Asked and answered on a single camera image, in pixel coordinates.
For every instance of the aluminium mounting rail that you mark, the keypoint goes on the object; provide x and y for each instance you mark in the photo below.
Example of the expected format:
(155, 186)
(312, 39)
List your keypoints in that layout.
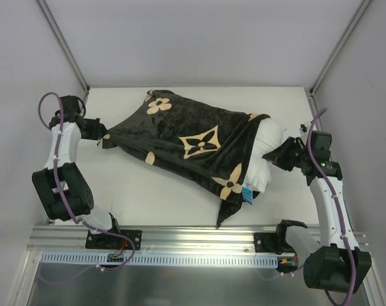
(227, 240)

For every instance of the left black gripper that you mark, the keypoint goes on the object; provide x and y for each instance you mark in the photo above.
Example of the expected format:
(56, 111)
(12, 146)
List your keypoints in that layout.
(95, 128)

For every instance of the white slotted cable duct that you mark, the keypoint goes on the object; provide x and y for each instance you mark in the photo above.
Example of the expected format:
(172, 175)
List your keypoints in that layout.
(103, 258)

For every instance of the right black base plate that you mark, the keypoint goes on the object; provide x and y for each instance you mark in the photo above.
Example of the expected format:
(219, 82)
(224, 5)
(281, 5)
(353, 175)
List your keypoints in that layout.
(266, 242)

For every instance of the black beige patterned pillowcase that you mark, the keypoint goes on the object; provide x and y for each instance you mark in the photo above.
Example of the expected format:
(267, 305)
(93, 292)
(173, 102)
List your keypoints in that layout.
(208, 145)

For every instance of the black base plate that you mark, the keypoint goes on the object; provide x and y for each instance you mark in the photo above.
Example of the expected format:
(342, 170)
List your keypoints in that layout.
(266, 242)
(130, 239)

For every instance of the aluminium frame post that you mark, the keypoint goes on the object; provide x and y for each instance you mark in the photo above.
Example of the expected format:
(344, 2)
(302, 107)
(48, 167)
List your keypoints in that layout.
(340, 44)
(58, 35)

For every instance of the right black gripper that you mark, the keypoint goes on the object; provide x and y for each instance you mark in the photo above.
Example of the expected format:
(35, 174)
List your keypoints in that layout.
(286, 152)

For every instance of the left aluminium frame post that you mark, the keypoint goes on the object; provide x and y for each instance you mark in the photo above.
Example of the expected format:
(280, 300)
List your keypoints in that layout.
(58, 35)

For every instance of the right aluminium frame post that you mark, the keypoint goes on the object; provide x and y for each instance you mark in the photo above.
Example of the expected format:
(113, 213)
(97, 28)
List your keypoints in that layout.
(340, 44)

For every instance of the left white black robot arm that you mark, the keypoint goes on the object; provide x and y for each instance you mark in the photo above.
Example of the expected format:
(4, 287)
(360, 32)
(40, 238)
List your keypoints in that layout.
(61, 187)

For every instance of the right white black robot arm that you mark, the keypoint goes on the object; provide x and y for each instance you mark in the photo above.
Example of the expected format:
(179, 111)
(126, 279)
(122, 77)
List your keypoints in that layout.
(335, 261)

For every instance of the blue pillow label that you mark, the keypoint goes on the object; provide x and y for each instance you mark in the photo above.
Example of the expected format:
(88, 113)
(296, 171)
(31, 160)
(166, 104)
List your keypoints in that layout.
(247, 195)

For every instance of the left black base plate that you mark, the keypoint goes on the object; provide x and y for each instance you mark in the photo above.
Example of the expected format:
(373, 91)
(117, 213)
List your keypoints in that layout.
(130, 239)

